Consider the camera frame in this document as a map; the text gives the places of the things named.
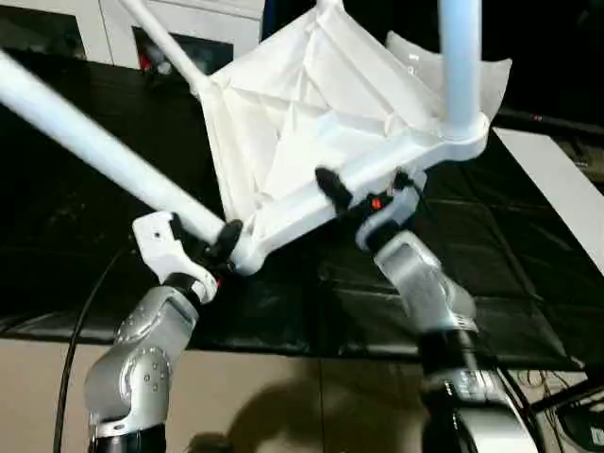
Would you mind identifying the dark blue cabinet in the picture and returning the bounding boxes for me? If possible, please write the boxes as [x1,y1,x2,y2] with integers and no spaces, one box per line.
[259,0,327,39]

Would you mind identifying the white plastic table top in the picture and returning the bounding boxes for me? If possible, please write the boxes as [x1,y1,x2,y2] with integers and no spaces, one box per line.
[197,0,492,276]

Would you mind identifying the black bar red light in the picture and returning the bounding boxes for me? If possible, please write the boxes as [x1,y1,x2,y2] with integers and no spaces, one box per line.
[495,108,604,138]

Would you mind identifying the white cabinet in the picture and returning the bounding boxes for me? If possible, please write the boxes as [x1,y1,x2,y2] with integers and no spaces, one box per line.
[0,0,265,76]

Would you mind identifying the white board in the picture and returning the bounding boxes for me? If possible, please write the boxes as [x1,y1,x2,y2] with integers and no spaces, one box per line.
[493,126,604,275]

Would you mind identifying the white plastic table leg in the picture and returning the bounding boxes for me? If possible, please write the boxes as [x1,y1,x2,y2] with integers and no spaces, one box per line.
[0,46,230,244]
[436,0,485,141]
[117,0,213,95]

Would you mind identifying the loose floor cables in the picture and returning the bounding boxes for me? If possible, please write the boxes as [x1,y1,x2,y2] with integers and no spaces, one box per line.
[513,367,591,393]

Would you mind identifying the black mat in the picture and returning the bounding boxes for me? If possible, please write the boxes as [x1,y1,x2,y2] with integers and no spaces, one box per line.
[0,46,604,374]

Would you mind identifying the grey cushion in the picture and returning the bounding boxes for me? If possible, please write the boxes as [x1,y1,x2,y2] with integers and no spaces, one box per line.
[385,30,514,122]

